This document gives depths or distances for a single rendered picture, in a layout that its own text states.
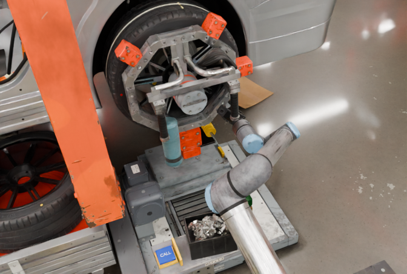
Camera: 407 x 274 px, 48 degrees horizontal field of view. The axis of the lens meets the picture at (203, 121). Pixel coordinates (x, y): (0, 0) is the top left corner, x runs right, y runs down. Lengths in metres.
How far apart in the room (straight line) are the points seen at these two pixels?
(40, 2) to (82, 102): 0.38
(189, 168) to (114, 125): 0.95
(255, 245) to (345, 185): 1.29
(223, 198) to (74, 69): 0.70
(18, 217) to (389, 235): 1.88
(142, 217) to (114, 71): 0.73
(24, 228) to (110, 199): 0.50
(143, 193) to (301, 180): 1.05
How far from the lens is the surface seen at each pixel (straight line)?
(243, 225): 1.69
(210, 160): 2.65
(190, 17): 2.10
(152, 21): 2.07
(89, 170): 1.82
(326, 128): 3.25
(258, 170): 1.67
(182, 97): 2.01
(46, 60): 1.53
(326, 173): 2.93
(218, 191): 1.70
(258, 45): 2.40
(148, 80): 2.22
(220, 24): 2.07
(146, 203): 2.26
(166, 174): 2.60
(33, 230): 2.29
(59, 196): 2.26
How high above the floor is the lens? 2.07
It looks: 39 degrees down
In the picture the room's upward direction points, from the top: 5 degrees counter-clockwise
